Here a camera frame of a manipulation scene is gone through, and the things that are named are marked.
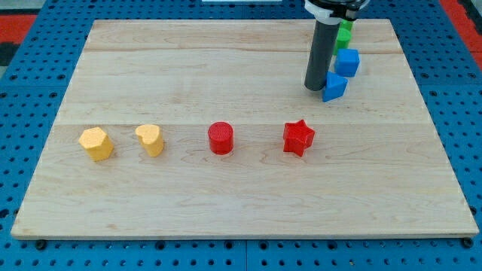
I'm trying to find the black white robot arm flange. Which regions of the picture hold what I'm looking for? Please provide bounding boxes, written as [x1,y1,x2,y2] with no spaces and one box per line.
[304,0,371,25]

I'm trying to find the red star block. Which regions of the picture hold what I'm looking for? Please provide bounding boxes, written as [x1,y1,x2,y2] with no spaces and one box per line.
[283,120,316,157]

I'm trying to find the blue triangle block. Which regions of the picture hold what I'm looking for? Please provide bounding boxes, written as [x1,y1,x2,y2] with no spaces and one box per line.
[322,72,348,102]

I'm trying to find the red cylinder block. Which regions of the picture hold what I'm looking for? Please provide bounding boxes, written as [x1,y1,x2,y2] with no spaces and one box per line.
[208,122,233,155]

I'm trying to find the yellow heart block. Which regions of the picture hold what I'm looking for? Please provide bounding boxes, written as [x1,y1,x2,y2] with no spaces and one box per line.
[135,124,164,157]

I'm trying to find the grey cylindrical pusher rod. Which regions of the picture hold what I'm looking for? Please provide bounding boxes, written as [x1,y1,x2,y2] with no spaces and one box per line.
[304,21,340,91]

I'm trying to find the blue cube block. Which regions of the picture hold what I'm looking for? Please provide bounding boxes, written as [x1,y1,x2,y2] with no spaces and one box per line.
[334,49,360,78]

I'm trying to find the light wooden board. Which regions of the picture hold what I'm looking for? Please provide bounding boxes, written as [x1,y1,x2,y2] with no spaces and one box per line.
[11,19,479,240]

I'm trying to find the green cylinder block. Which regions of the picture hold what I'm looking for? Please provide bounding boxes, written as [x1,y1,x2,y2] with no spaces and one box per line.
[333,28,352,56]

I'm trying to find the yellow hexagon block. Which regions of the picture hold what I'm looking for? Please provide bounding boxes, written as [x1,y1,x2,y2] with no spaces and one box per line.
[78,127,114,162]

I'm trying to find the green block at back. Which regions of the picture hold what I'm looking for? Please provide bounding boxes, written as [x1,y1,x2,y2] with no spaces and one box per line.
[340,20,353,32]

